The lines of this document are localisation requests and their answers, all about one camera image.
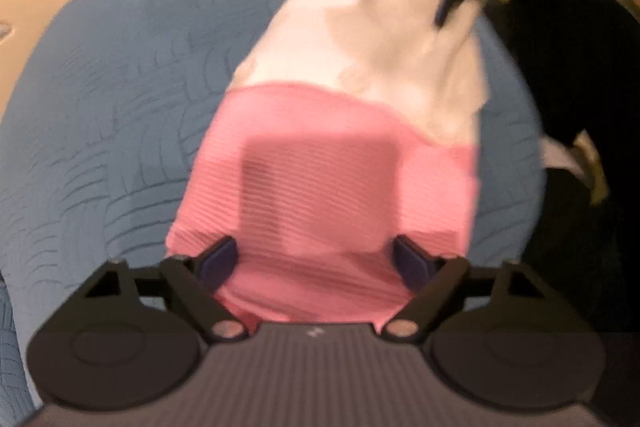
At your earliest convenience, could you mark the blue quilted bedspread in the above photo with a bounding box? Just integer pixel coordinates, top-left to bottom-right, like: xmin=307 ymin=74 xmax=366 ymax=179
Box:
xmin=1 ymin=0 xmax=544 ymax=426

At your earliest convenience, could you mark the pink and white sweater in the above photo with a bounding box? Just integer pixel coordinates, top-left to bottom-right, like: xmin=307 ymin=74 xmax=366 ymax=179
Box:
xmin=166 ymin=0 xmax=488 ymax=327

